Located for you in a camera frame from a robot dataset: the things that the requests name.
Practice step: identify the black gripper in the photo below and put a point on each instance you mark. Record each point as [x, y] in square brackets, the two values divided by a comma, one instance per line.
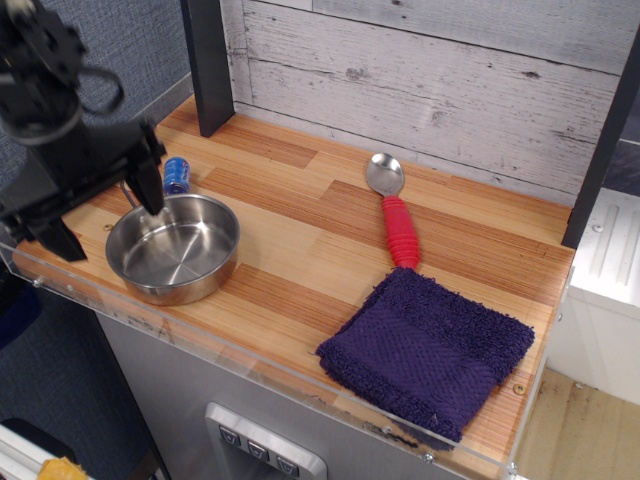
[60, 175]

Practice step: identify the stainless steel pan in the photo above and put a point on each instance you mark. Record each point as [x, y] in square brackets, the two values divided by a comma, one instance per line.
[179, 256]

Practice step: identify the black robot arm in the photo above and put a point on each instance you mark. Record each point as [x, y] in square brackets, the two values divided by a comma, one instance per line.
[42, 64]

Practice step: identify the small blue can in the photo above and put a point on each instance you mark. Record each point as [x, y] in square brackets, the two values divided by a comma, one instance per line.
[177, 176]

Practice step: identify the silver cabinet with button panel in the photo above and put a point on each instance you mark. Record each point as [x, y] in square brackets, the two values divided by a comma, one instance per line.
[220, 411]

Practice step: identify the purple folded towel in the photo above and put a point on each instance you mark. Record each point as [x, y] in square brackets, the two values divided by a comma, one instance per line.
[425, 354]

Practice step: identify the white metal side cabinet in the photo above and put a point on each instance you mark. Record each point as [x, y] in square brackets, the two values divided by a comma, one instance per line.
[596, 341]

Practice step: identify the dark left vertical post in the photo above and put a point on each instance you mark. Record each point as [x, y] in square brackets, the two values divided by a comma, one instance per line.
[206, 45]

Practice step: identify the dark vertical post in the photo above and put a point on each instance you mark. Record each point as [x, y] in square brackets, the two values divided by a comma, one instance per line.
[206, 45]
[611, 132]

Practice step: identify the red handled metal spoon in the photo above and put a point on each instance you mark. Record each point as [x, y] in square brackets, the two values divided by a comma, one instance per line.
[385, 176]

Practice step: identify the dark right vertical post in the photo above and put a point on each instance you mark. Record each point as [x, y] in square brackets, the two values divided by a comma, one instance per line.
[611, 132]

